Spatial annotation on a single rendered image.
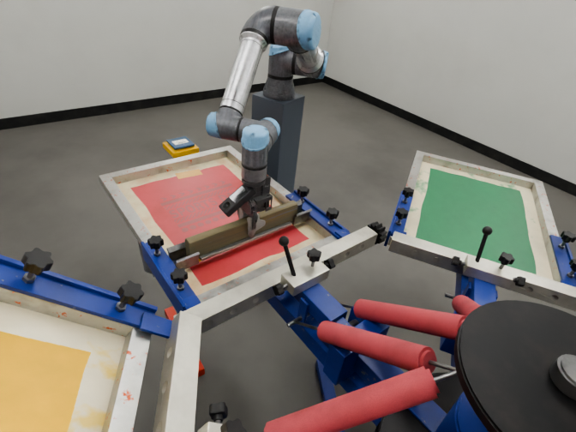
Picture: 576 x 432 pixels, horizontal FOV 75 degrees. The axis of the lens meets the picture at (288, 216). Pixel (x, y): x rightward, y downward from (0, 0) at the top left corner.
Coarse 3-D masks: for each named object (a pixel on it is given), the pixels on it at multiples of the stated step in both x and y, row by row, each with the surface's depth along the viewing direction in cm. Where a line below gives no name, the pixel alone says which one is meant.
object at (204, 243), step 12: (288, 204) 128; (264, 216) 122; (276, 216) 126; (288, 216) 130; (216, 228) 114; (228, 228) 115; (240, 228) 118; (264, 228) 125; (192, 240) 109; (204, 240) 111; (216, 240) 114; (228, 240) 117; (240, 240) 121; (192, 252) 110; (204, 252) 114
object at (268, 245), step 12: (216, 168) 164; (192, 180) 155; (204, 180) 155; (216, 180) 156; (228, 180) 157; (240, 180) 158; (288, 228) 135; (264, 240) 128; (276, 240) 129; (300, 240) 130; (264, 252) 123; (276, 252) 124
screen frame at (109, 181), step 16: (176, 160) 159; (192, 160) 163; (208, 160) 168; (240, 160) 165; (112, 176) 145; (128, 176) 148; (144, 176) 153; (112, 192) 137; (272, 192) 151; (288, 192) 147; (128, 208) 130; (128, 224) 127; (144, 240) 117; (320, 240) 125; (256, 272) 111; (224, 288) 105
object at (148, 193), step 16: (176, 176) 156; (144, 192) 145; (160, 192) 146; (176, 192) 146; (160, 208) 137; (160, 224) 130; (176, 224) 131; (224, 224) 133; (176, 240) 124; (224, 256) 120; (240, 256) 120; (256, 256) 121; (208, 272) 114; (224, 272) 114
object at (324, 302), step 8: (312, 288) 101; (320, 288) 101; (296, 296) 103; (304, 296) 99; (312, 296) 98; (320, 296) 99; (328, 296) 99; (312, 304) 97; (320, 304) 96; (328, 304) 97; (336, 304) 97; (312, 312) 98; (320, 312) 95; (328, 312) 95; (336, 312) 95; (344, 312) 95; (320, 320) 96; (328, 320) 93; (336, 320) 94
